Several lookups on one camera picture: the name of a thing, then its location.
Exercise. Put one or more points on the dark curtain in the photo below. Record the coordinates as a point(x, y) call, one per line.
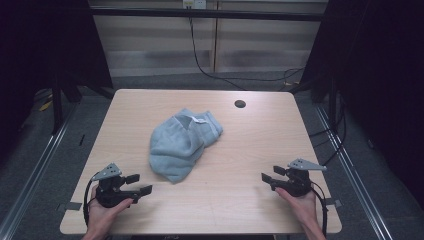
point(50, 43)
point(380, 83)

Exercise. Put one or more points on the yellow object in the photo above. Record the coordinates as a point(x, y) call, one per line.
point(45, 106)

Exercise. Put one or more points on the metal floor rail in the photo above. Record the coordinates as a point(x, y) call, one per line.
point(36, 166)
point(353, 173)

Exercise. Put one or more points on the grey tape piece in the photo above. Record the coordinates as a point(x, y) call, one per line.
point(73, 206)
point(334, 202)

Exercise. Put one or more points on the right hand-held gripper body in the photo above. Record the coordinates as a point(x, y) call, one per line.
point(298, 183)

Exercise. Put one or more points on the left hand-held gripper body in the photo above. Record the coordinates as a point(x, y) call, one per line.
point(108, 191)

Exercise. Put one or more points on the light blue towel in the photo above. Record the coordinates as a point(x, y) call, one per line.
point(176, 146)

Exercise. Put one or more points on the black metal stand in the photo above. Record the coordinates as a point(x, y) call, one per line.
point(57, 110)
point(332, 103)

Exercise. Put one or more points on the person's right hand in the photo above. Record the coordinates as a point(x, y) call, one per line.
point(305, 208)

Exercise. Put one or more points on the person's left hand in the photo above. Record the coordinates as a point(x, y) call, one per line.
point(100, 218)

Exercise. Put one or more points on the black horizontal bar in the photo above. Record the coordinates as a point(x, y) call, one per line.
point(206, 14)

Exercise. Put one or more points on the white wall outlet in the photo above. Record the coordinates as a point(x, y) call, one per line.
point(194, 3)

